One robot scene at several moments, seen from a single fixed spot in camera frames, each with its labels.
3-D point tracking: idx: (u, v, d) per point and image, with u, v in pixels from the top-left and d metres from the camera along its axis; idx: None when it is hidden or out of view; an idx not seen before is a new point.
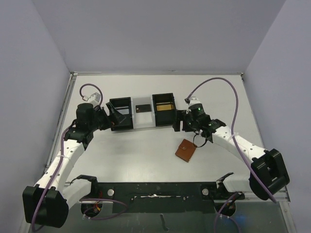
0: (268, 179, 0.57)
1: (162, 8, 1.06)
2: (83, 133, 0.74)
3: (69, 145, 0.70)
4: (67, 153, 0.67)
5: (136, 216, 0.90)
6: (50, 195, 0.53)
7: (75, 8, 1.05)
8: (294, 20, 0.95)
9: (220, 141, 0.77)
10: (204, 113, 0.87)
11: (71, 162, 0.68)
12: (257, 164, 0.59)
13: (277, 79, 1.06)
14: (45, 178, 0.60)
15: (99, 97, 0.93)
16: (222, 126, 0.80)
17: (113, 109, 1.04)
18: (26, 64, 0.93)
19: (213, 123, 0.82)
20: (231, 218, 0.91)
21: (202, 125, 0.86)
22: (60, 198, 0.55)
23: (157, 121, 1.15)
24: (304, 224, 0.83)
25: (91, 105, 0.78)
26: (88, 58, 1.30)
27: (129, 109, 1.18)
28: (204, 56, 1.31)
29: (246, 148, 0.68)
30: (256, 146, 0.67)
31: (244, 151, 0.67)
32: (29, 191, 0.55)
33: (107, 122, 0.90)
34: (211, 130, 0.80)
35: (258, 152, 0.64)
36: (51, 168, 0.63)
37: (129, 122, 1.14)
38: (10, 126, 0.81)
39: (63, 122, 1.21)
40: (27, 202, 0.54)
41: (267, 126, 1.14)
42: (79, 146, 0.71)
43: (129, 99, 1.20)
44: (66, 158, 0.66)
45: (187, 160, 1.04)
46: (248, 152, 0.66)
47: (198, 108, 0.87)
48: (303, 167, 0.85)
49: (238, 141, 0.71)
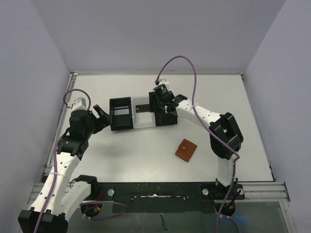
0: (226, 139, 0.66)
1: (162, 8, 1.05)
2: (76, 143, 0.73)
3: (62, 159, 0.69)
4: (60, 169, 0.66)
5: (136, 216, 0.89)
6: (46, 219, 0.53)
7: (75, 8, 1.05)
8: (294, 20, 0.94)
9: (184, 113, 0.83)
10: (167, 91, 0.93)
11: (67, 177, 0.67)
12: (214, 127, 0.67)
13: (277, 78, 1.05)
14: (41, 200, 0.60)
15: (84, 101, 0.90)
16: (184, 100, 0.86)
17: (104, 112, 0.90)
18: (27, 64, 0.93)
19: (175, 98, 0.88)
20: (231, 218, 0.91)
21: (166, 102, 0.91)
22: (56, 220, 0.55)
23: (157, 121, 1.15)
24: (304, 224, 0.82)
25: (84, 112, 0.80)
26: (88, 58, 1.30)
27: (129, 109, 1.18)
28: (203, 56, 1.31)
29: (204, 115, 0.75)
30: (213, 112, 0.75)
31: (203, 118, 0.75)
32: (25, 215, 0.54)
33: (98, 124, 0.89)
34: (174, 105, 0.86)
35: (215, 117, 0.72)
36: (45, 187, 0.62)
37: (129, 122, 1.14)
38: (10, 126, 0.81)
39: (63, 122, 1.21)
40: (25, 224, 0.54)
41: (267, 126, 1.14)
42: (74, 158, 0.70)
43: (128, 99, 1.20)
44: (60, 175, 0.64)
45: (187, 160, 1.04)
46: (207, 119, 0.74)
47: (161, 87, 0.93)
48: (303, 167, 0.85)
49: (198, 110, 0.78)
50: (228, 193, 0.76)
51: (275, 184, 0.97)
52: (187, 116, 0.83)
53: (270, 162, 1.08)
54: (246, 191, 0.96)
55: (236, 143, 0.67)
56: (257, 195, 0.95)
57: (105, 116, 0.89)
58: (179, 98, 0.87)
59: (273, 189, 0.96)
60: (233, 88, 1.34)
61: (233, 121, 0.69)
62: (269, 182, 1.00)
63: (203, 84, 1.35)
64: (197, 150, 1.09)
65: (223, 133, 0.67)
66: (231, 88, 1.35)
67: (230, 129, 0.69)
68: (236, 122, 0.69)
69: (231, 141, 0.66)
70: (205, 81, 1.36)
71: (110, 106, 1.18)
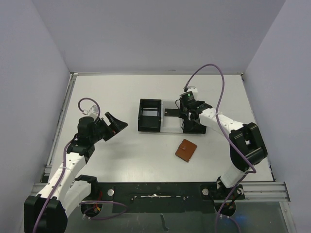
0: (247, 150, 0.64)
1: (162, 8, 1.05)
2: (84, 147, 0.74)
3: (71, 158, 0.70)
4: (69, 165, 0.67)
5: (137, 216, 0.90)
6: (51, 205, 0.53)
7: (74, 8, 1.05)
8: (294, 21, 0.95)
9: (207, 121, 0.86)
10: (194, 99, 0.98)
11: (73, 174, 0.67)
12: (234, 135, 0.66)
13: (277, 79, 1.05)
14: (47, 189, 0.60)
15: (97, 109, 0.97)
16: (208, 108, 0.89)
17: (113, 119, 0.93)
18: (27, 65, 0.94)
19: (200, 106, 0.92)
20: (231, 218, 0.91)
21: (191, 109, 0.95)
22: (60, 208, 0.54)
23: (186, 127, 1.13)
24: (304, 224, 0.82)
25: (91, 119, 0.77)
26: (88, 58, 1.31)
27: (160, 112, 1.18)
28: (203, 56, 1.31)
29: (227, 123, 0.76)
30: (236, 122, 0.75)
31: (225, 126, 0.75)
32: (31, 201, 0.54)
33: (109, 132, 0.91)
34: (198, 111, 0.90)
35: (237, 125, 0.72)
36: (53, 178, 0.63)
37: (157, 125, 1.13)
38: (10, 126, 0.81)
39: (63, 122, 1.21)
40: (28, 212, 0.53)
41: (267, 125, 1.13)
42: (82, 158, 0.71)
43: (159, 102, 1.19)
44: (68, 170, 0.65)
45: (187, 160, 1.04)
46: (228, 126, 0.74)
47: (188, 94, 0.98)
48: (303, 168, 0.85)
49: (221, 118, 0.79)
50: (229, 195, 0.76)
51: (275, 184, 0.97)
52: (209, 124, 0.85)
53: (270, 162, 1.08)
54: (247, 191, 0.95)
55: (257, 158, 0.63)
56: (257, 195, 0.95)
57: (115, 123, 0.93)
58: (206, 106, 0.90)
59: (273, 189, 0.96)
60: (233, 88, 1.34)
61: (257, 133, 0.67)
62: (269, 182, 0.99)
63: (203, 84, 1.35)
64: (197, 150, 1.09)
65: (244, 143, 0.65)
66: (231, 87, 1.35)
67: (253, 140, 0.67)
68: (260, 133, 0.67)
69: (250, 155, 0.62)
70: (205, 81, 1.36)
71: (140, 106, 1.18)
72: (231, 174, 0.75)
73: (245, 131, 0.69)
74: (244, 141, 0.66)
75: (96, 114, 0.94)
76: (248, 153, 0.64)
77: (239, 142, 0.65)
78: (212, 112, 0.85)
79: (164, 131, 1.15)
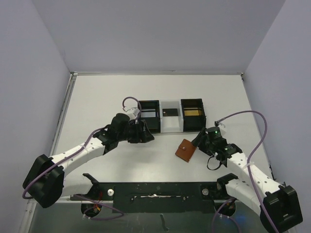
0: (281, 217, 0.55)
1: (161, 9, 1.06)
2: (109, 139, 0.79)
3: (94, 141, 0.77)
4: (88, 146, 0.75)
5: (136, 216, 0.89)
6: (54, 172, 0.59)
7: (74, 8, 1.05)
8: (294, 20, 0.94)
9: (235, 168, 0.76)
10: (221, 136, 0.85)
11: (88, 156, 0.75)
12: (268, 200, 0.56)
13: (277, 78, 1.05)
14: (60, 157, 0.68)
15: (137, 112, 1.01)
16: (238, 152, 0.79)
17: (146, 129, 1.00)
18: (27, 65, 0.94)
19: (229, 148, 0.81)
20: (230, 218, 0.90)
21: (217, 148, 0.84)
22: (59, 181, 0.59)
23: (185, 126, 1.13)
24: (304, 224, 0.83)
25: (128, 118, 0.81)
26: (88, 58, 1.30)
27: (158, 112, 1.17)
28: (204, 56, 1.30)
29: (260, 180, 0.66)
30: (270, 180, 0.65)
31: (258, 183, 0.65)
32: (42, 159, 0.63)
33: (136, 136, 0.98)
34: (226, 155, 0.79)
35: (272, 187, 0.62)
36: (70, 151, 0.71)
37: (157, 125, 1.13)
38: (10, 126, 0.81)
39: (63, 122, 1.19)
40: (36, 169, 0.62)
41: (267, 125, 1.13)
42: (101, 148, 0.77)
43: (156, 102, 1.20)
44: (85, 150, 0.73)
45: (187, 160, 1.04)
46: (262, 185, 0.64)
47: (215, 131, 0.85)
48: (304, 168, 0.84)
49: (253, 172, 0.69)
50: (219, 209, 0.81)
51: None
52: (236, 170, 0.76)
53: (270, 162, 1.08)
54: None
55: (289, 225, 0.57)
56: None
57: (145, 133, 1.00)
58: (235, 149, 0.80)
59: None
60: (234, 87, 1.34)
61: (295, 199, 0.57)
62: None
63: (203, 84, 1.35)
64: (197, 150, 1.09)
65: (279, 210, 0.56)
66: (231, 87, 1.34)
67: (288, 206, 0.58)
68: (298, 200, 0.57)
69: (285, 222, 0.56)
70: (204, 81, 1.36)
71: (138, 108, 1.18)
72: (245, 194, 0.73)
73: (281, 194, 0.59)
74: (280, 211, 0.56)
75: (134, 116, 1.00)
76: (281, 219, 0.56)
77: (273, 210, 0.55)
78: (242, 159, 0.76)
79: (164, 131, 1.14)
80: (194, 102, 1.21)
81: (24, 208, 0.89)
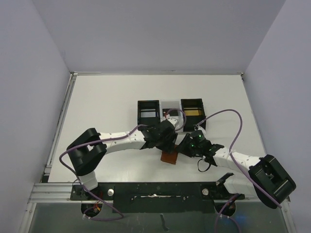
0: (272, 186, 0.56)
1: (161, 9, 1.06)
2: (150, 136, 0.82)
3: (137, 134, 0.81)
4: (131, 136, 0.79)
5: (136, 216, 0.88)
6: (98, 148, 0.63)
7: (74, 8, 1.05)
8: (294, 20, 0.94)
9: (223, 161, 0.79)
10: (205, 139, 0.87)
11: (127, 145, 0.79)
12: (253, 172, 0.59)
13: (277, 78, 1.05)
14: (107, 136, 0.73)
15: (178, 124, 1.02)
16: (221, 148, 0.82)
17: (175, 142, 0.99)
18: (27, 65, 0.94)
19: (212, 147, 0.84)
20: (230, 218, 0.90)
21: (204, 150, 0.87)
22: (98, 158, 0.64)
23: (185, 126, 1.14)
24: (304, 224, 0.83)
25: (173, 127, 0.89)
26: (88, 57, 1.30)
27: (158, 112, 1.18)
28: (204, 56, 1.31)
29: (243, 160, 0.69)
30: (251, 156, 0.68)
31: (242, 163, 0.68)
32: (91, 132, 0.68)
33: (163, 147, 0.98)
34: (211, 154, 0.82)
35: (254, 160, 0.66)
36: (115, 134, 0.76)
37: None
38: (10, 126, 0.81)
39: (63, 121, 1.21)
40: (82, 138, 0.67)
41: (267, 125, 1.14)
42: (141, 142, 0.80)
43: (156, 102, 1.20)
44: (128, 139, 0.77)
45: (173, 162, 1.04)
46: (246, 163, 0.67)
47: (199, 135, 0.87)
48: (303, 167, 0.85)
49: (235, 156, 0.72)
50: (223, 209, 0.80)
51: None
52: (227, 165, 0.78)
53: None
54: None
55: (286, 193, 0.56)
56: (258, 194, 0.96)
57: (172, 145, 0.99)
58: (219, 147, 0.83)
59: None
60: (234, 88, 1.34)
61: (277, 164, 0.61)
62: None
63: (203, 84, 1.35)
64: None
65: (267, 178, 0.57)
66: (232, 87, 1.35)
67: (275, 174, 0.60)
68: (280, 164, 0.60)
69: (279, 189, 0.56)
70: (205, 81, 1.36)
71: (138, 108, 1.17)
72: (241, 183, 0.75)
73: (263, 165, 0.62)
74: (269, 181, 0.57)
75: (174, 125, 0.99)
76: (274, 188, 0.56)
77: (261, 180, 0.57)
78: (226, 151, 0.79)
79: None
80: (195, 102, 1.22)
81: (24, 208, 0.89)
